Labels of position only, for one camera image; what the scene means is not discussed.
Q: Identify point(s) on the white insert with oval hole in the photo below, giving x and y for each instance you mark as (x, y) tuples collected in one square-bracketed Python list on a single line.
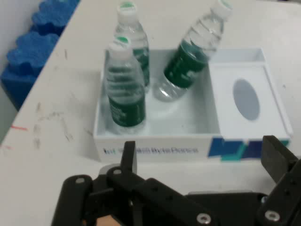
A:
[(225, 106)]

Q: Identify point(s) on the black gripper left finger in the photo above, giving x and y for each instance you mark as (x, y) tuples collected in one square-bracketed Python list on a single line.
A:
[(131, 188)]

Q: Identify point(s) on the blue foam block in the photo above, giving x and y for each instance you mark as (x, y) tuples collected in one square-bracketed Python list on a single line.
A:
[(30, 54)]

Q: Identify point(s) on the green label water bottle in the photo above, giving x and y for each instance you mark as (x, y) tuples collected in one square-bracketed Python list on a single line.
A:
[(131, 30), (125, 108), (185, 63)]

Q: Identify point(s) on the white printed cardboard box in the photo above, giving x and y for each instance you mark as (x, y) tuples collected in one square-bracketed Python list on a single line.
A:
[(164, 122)]

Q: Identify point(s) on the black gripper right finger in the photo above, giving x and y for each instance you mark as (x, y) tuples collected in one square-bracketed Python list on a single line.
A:
[(279, 162)]

